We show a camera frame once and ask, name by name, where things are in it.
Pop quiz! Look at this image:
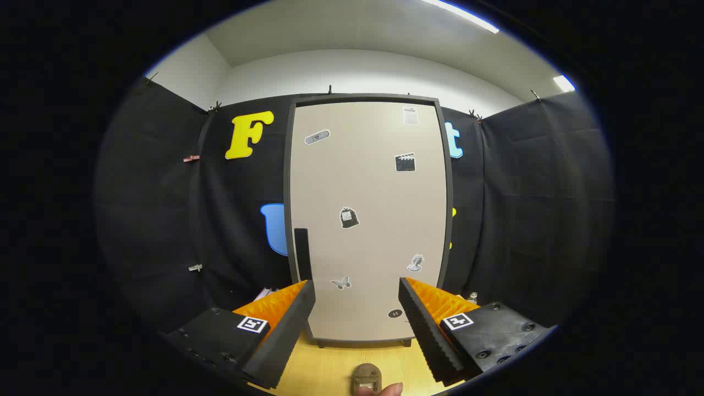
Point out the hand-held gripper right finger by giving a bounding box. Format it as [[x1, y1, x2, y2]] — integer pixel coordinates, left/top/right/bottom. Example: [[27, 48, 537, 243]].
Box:
[[398, 277, 557, 386]]

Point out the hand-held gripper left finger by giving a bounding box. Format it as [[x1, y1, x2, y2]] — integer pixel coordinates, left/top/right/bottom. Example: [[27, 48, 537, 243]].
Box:
[[165, 279, 317, 390]]

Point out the brown fuzzy shoe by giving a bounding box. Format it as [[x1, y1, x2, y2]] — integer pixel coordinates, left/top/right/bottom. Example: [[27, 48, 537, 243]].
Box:
[[352, 363, 383, 395]]

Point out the grey shoe cabinet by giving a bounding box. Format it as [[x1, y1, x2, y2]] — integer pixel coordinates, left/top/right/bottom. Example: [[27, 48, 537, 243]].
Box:
[[283, 93, 454, 348]]

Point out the beige shoe cabinet door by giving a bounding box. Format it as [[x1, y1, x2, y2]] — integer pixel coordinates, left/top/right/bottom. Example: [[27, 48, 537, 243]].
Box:
[[290, 101, 447, 342]]

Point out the black backdrop cloth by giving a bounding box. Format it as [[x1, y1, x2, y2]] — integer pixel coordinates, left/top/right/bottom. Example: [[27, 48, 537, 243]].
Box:
[[96, 77, 614, 336]]

